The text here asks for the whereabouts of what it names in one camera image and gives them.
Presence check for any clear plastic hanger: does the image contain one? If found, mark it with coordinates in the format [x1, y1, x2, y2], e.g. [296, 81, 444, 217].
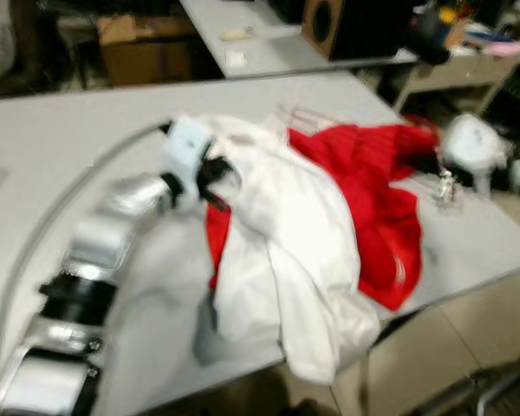
[432, 169, 458, 206]

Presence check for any red garment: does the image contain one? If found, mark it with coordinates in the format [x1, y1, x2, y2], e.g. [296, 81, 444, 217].
[204, 121, 443, 313]

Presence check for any white garment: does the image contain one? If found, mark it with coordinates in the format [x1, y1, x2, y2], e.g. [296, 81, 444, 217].
[191, 113, 382, 387]

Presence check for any pale pink hanger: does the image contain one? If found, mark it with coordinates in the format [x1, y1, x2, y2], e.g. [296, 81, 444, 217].
[276, 104, 330, 135]

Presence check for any beige wooden side table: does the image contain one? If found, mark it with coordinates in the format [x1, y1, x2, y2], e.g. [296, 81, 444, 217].
[394, 52, 520, 118]

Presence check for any black cylindrical object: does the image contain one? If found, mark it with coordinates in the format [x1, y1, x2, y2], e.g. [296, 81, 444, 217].
[407, 17, 452, 66]

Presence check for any flat pink object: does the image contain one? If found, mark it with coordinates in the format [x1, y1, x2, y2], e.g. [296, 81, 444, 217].
[485, 42, 520, 58]

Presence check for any brown cardboard box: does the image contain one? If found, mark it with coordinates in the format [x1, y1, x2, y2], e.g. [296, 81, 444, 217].
[98, 13, 196, 86]

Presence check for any beige remote control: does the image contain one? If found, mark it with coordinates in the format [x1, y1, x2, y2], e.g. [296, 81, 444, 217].
[221, 28, 257, 42]

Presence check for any brown and black speaker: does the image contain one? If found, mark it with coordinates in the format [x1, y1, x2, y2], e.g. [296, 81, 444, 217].
[302, 0, 417, 62]

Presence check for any grey metal chair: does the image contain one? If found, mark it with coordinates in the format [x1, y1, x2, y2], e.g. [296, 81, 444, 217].
[407, 355, 520, 416]

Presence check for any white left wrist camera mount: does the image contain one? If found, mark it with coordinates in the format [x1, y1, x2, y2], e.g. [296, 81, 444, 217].
[162, 115, 213, 213]

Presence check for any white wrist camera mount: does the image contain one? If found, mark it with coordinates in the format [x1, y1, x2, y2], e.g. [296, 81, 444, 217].
[439, 113, 510, 174]
[162, 115, 213, 213]

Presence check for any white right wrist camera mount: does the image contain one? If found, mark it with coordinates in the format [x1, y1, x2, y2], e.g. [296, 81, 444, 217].
[439, 113, 510, 174]

